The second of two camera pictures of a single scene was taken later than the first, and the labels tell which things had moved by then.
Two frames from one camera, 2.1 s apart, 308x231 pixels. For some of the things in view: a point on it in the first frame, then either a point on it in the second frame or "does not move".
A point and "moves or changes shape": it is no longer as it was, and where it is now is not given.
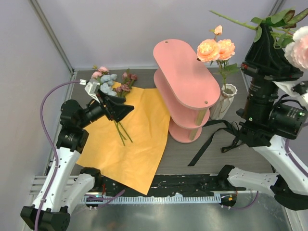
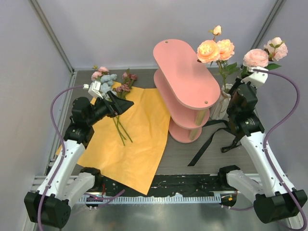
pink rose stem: (280, 23) moves or changes shape
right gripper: (263, 62) → (236, 85)
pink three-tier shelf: (186, 87) does not move
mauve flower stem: (127, 79) does not move
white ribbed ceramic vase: (218, 111) does not move
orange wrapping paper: (129, 152) does not move
